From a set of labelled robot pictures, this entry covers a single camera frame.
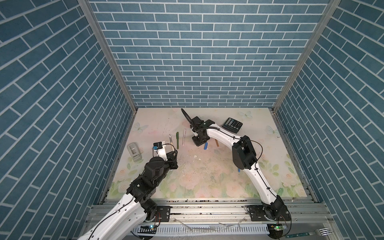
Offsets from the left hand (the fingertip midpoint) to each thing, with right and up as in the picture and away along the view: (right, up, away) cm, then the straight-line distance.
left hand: (178, 152), depth 76 cm
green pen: (-4, +4, +27) cm, 28 cm away
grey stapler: (-30, -3, +18) cm, 36 cm away
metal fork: (+68, -35, -7) cm, 77 cm away
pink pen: (0, +5, +29) cm, 29 cm away
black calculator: (+35, +13, +33) cm, 50 cm away
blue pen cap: (+15, 0, +23) cm, 28 cm away
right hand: (+9, +2, +26) cm, 27 cm away
